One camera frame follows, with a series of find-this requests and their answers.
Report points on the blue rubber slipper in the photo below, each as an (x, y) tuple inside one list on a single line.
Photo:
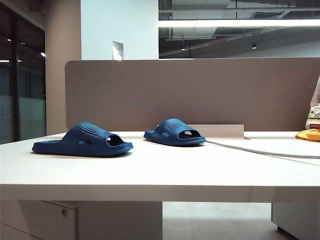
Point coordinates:
[(172, 125), (75, 140)]

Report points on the brown desk partition panel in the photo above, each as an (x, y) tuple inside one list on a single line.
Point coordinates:
[(175, 87)]

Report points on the black pendant spotlight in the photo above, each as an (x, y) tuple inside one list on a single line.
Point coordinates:
[(254, 46), (183, 47)]

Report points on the red ceiling sign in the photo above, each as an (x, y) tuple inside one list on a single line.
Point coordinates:
[(218, 42)]

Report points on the long linear ceiling light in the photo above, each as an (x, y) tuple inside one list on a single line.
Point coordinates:
[(225, 23)]

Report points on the dark glass door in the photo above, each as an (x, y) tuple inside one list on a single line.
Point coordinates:
[(30, 100)]

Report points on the round drawer lock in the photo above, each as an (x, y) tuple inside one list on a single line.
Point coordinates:
[(63, 212)]

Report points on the yellow cloth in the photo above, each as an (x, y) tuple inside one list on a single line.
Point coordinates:
[(308, 135)]

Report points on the printed plastic snack bag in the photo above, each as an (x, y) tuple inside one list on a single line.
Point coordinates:
[(315, 112)]

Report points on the white drawer cabinet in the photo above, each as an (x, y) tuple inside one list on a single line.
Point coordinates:
[(37, 222)]

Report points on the silver wall plate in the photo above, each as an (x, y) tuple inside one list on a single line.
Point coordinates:
[(117, 50)]

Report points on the white pedestal cabinet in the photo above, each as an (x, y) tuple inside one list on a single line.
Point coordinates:
[(297, 217)]

